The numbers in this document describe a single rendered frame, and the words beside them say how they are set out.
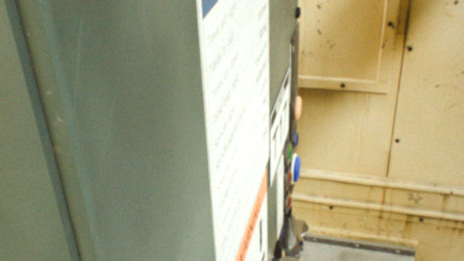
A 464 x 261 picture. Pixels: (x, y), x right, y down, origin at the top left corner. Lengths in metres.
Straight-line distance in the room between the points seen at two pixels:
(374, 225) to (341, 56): 0.51
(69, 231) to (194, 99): 0.10
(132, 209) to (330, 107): 1.23
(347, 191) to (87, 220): 1.40
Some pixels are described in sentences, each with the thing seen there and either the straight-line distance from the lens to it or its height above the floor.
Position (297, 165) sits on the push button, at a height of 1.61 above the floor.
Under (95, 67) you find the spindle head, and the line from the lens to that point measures 0.16.
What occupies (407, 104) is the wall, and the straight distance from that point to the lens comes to 1.40.
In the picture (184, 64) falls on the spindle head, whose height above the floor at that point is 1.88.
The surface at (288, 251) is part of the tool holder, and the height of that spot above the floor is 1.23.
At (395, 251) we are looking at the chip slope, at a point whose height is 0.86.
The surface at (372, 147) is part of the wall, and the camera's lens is 1.47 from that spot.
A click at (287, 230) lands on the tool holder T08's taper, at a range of 1.07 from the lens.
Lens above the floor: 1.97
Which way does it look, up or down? 31 degrees down
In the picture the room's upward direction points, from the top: 3 degrees counter-clockwise
